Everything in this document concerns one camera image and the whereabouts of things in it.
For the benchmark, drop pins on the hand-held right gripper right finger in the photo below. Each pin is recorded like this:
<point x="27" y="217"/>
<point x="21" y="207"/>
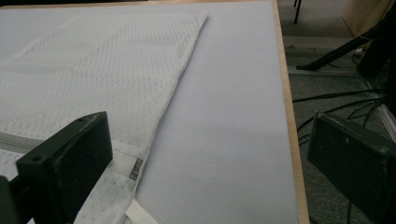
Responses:
<point x="351" y="158"/>

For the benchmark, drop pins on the light wooden cabinet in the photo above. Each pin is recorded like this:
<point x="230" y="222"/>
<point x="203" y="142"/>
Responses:
<point x="362" y="15"/>

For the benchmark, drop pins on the black metal stand leg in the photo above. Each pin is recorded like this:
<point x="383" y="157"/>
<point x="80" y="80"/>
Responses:
<point x="334" y="53"/>

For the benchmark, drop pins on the white mesh laundry bag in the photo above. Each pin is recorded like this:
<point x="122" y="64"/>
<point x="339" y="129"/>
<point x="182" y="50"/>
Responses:
<point x="93" y="81"/>

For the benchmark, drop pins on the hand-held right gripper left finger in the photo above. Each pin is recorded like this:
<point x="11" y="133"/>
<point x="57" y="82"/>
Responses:
<point x="73" y="165"/>

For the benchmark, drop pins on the aluminium floor rail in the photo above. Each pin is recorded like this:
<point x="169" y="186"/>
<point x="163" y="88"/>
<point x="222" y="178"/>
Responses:
<point x="323" y="72"/>

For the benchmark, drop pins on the dark chair leg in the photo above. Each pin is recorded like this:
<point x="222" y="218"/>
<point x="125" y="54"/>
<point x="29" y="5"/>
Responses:
<point x="297" y="11"/>

